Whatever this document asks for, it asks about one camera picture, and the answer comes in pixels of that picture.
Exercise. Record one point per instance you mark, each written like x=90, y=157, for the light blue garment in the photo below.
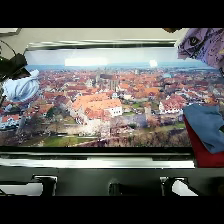
x=21, y=88

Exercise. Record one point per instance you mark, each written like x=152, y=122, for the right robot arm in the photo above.
x=168, y=186

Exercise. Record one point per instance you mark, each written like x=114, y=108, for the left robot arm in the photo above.
x=15, y=66

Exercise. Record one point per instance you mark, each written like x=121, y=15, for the red garment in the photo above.
x=203, y=156

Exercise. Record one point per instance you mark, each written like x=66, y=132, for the purple patterned garment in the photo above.
x=203, y=45

